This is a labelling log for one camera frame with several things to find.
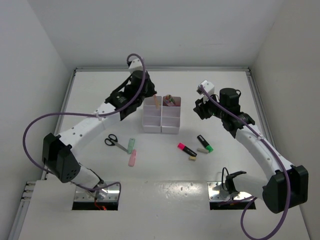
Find black handled scissors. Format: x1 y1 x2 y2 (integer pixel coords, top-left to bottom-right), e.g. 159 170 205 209
104 133 128 152

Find aluminium frame rail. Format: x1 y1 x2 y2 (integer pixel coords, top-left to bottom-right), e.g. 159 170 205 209
246 68 276 148

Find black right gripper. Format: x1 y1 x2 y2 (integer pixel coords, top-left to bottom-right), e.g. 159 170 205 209
193 91 226 120

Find white divided organiser left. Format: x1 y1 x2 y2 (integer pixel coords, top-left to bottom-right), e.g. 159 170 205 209
142 96 162 133

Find metal base plate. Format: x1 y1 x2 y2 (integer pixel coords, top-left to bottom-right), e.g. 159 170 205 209
73 180 121 203
207 181 252 203

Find clear bottle of coloured pins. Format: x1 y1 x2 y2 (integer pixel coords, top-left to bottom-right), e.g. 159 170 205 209
163 94 176 107

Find green correction tape case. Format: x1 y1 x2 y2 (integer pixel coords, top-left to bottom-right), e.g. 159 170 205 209
127 138 135 154

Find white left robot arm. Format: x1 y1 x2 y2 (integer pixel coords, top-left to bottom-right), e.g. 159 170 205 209
42 70 157 193

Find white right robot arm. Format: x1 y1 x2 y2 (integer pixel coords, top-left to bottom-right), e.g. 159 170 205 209
197 84 309 214

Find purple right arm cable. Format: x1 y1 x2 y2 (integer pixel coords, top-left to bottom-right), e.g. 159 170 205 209
199 84 292 240

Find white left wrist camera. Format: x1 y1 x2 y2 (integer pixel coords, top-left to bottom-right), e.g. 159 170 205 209
127 58 145 74

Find green black highlighter marker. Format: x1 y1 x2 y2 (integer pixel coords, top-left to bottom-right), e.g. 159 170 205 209
197 134 214 153

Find orange highlighter pen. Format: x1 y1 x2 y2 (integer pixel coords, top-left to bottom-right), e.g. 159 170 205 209
153 94 159 110

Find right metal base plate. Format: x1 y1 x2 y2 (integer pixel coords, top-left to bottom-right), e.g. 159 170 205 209
207 181 252 203

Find pink black highlighter marker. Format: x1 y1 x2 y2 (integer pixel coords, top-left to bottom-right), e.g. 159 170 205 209
177 143 197 157

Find pink correction tape case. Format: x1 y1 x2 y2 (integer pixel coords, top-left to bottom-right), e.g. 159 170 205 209
128 149 137 167

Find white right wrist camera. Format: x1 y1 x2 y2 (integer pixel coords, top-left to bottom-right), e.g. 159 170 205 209
196 80 215 103

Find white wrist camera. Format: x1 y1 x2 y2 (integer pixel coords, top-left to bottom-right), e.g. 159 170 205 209
127 58 145 74
196 80 215 103

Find beige eraser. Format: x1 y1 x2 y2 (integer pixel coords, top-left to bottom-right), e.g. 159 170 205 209
188 156 196 161

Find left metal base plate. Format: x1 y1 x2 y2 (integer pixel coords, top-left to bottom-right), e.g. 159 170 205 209
73 180 121 203

